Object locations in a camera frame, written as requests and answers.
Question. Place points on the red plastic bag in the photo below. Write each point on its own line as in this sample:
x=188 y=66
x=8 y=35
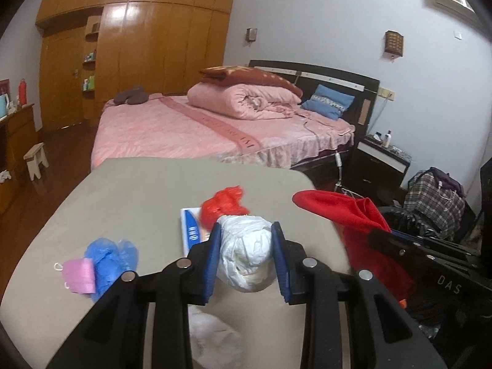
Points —
x=224 y=202

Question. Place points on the white bottle on nightstand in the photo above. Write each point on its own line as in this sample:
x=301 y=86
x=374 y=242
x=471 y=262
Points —
x=387 y=139

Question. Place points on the blue white medicine box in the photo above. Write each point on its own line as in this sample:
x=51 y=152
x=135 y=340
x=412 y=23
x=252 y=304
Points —
x=192 y=230

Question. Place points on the folded pink quilt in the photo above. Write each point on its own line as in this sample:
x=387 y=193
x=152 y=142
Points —
x=244 y=101

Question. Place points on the dark red folded blanket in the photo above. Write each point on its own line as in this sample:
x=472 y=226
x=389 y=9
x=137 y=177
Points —
x=226 y=76

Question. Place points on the black headboard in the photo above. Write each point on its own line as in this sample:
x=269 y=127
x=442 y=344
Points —
x=308 y=76

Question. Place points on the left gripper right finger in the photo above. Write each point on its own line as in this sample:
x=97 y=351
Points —
x=349 y=319

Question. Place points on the black white nightstand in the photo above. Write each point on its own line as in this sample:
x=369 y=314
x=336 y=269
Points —
x=376 y=172

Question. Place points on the white tissue ball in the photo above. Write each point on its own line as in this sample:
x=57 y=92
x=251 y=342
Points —
x=246 y=259

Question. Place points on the small wall lamp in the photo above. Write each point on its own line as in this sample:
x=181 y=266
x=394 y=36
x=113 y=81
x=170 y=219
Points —
x=251 y=35

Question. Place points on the red thermos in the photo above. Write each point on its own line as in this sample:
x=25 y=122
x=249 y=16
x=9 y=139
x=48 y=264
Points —
x=22 y=92

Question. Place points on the red box on cabinet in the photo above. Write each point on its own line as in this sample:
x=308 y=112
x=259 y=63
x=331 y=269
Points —
x=4 y=87

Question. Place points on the wooden wall lamp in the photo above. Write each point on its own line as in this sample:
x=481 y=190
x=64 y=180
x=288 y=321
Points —
x=394 y=43

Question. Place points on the light blue kettle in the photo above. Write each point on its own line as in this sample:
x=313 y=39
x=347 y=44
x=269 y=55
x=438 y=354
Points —
x=3 y=106

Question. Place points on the small white stool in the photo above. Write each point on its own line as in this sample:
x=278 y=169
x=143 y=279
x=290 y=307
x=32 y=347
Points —
x=34 y=158

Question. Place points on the wooden side cabinet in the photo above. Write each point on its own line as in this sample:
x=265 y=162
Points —
x=18 y=135

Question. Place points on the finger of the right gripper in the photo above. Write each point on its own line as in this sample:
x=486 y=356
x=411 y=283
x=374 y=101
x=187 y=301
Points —
x=391 y=243

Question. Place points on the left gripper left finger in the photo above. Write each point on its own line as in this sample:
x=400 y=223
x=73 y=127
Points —
x=112 y=333

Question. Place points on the blue pillow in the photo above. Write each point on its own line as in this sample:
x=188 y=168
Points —
x=328 y=102

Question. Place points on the plaid bag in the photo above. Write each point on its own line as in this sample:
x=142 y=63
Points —
x=438 y=198

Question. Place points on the black trash bin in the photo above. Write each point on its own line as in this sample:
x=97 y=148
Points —
x=426 y=309

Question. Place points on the red cloth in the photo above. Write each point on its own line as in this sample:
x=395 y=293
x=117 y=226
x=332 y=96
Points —
x=357 y=218

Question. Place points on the pink face mask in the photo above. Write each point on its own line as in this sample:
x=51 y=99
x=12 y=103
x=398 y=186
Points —
x=78 y=275

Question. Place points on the wooden wardrobe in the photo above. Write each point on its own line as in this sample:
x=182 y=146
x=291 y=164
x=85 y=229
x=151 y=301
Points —
x=94 y=49

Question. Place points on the pink bed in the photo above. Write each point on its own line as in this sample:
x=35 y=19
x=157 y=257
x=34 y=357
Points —
x=169 y=127

